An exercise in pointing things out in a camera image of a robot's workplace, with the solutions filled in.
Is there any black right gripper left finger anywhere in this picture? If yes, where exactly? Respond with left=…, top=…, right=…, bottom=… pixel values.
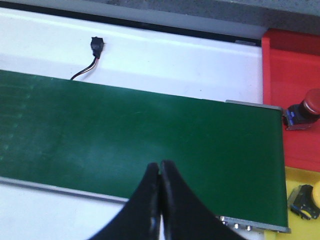
left=90, top=162, right=161, bottom=240

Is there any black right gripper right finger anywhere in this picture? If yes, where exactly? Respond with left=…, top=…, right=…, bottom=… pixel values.
left=160, top=160, right=243, bottom=240

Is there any yellow mushroom push button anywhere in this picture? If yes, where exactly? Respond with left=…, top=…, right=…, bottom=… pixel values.
left=287, top=181, right=320, bottom=220

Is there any red mushroom push button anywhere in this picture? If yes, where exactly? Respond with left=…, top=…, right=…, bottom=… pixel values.
left=284, top=88, right=320, bottom=131

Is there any green conveyor belt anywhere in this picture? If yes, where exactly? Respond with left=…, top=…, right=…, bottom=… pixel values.
left=0, top=69, right=289, bottom=230

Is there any yellow plastic tray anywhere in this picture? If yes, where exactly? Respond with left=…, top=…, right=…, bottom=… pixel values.
left=264, top=166, right=320, bottom=240

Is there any red plastic tray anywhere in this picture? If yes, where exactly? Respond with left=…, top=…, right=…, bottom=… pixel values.
left=261, top=29, right=320, bottom=172

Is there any grey stone counter slab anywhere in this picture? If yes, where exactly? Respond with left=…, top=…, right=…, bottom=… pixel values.
left=107, top=0, right=320, bottom=32

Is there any black sensor with cable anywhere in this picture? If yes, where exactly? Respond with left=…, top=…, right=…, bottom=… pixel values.
left=70, top=36, right=105, bottom=81

